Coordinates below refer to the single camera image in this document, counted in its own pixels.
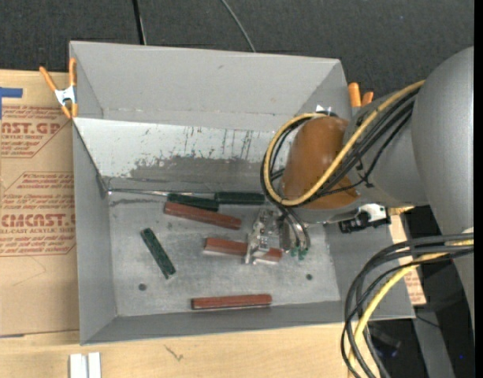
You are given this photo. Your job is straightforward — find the brown cardboard board, red print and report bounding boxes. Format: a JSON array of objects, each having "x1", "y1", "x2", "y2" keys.
[{"x1": 0, "y1": 68, "x2": 81, "y2": 339}]

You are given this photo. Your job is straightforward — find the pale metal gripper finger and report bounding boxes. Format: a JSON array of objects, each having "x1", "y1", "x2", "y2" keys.
[
  {"x1": 243, "y1": 248, "x2": 267, "y2": 265},
  {"x1": 250, "y1": 232, "x2": 273, "y2": 250}
]

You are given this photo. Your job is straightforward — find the red-brown block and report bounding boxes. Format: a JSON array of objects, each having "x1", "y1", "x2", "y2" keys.
[
  {"x1": 202, "y1": 236, "x2": 284, "y2": 266},
  {"x1": 190, "y1": 293, "x2": 273, "y2": 311},
  {"x1": 162, "y1": 202, "x2": 243, "y2": 231}
]

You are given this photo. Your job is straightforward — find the black cylinder on white bracket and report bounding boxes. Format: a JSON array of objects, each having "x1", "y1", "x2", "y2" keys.
[{"x1": 338, "y1": 204, "x2": 392, "y2": 235}]

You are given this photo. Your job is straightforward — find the grey metal bin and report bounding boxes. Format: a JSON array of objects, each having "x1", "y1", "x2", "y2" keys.
[{"x1": 69, "y1": 40, "x2": 416, "y2": 346}]

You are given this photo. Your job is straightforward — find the dark green flat block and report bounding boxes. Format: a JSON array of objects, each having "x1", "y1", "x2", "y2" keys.
[
  {"x1": 140, "y1": 227, "x2": 177, "y2": 280},
  {"x1": 166, "y1": 192, "x2": 220, "y2": 213},
  {"x1": 214, "y1": 191, "x2": 266, "y2": 206}
]

